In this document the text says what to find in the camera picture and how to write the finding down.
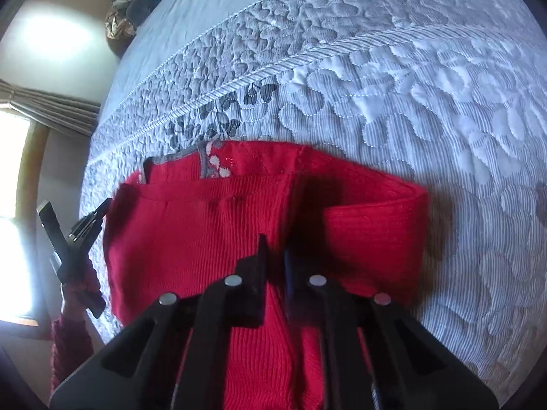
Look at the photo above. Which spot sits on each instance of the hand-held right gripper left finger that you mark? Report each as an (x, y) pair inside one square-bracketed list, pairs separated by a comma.
[(256, 275)]

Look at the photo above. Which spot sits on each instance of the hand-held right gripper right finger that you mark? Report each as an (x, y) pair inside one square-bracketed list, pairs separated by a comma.
[(292, 292)]

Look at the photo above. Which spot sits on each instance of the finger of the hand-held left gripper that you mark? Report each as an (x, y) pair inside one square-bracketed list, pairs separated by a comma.
[(53, 239), (92, 224)]

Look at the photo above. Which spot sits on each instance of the red knit sweater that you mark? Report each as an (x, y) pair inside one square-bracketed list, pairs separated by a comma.
[(179, 230)]

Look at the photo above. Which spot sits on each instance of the person's left forearm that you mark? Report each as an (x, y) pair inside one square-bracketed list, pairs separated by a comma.
[(70, 341)]

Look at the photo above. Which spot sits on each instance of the window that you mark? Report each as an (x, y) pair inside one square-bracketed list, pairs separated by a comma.
[(15, 179)]

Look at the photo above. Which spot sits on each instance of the beige curtain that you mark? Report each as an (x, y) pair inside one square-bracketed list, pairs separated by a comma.
[(51, 104)]

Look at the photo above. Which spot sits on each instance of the grey quilted bedspread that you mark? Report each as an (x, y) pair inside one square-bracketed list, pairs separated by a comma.
[(384, 94)]

